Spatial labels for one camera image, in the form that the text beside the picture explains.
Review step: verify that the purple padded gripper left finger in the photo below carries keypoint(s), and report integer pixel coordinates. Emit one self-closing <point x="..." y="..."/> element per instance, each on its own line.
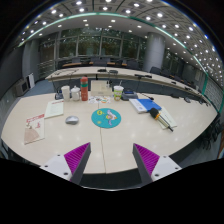
<point x="69" y="166"/>

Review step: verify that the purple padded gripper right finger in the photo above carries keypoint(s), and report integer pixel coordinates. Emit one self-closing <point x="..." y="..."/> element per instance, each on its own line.
<point x="151" y="166"/>

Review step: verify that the grey computer mouse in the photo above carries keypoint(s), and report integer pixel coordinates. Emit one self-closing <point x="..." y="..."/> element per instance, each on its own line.
<point x="73" y="120"/>

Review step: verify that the round teal mouse pad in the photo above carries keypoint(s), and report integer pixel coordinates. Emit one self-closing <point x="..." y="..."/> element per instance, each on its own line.
<point x="106" y="118"/>

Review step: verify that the red and white booklet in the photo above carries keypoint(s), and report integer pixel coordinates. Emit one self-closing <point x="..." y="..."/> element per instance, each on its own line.
<point x="34" y="129"/>

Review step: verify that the white notebook right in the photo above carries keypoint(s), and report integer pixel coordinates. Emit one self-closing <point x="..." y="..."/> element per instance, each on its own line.
<point x="165" y="114"/>

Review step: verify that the black yellow microphone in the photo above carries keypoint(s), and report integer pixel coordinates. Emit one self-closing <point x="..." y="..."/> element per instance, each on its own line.
<point x="157" y="116"/>

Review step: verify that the white paper document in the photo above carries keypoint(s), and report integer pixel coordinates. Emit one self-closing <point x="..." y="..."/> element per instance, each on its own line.
<point x="54" y="108"/>

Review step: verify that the blue book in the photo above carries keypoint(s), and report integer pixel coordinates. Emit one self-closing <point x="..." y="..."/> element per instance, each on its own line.
<point x="144" y="105"/>

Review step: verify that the colourful sticker sheet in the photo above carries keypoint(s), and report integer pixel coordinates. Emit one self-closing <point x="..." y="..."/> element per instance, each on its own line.
<point x="99" y="99"/>

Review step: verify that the white lidded mug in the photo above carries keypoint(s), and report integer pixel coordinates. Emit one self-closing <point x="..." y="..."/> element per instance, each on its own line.
<point x="75" y="91"/>

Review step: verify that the white paper cup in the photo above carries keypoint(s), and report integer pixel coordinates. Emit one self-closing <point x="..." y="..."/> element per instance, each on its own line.
<point x="66" y="92"/>

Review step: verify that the green and white drink cup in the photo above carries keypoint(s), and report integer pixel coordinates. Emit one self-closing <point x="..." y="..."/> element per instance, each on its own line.
<point x="118" y="92"/>

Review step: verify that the red thermos bottle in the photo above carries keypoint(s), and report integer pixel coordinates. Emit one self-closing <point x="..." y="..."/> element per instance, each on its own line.
<point x="84" y="88"/>

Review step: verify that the long curved conference desk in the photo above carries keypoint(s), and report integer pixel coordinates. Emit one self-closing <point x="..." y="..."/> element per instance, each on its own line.
<point x="120" y="73"/>

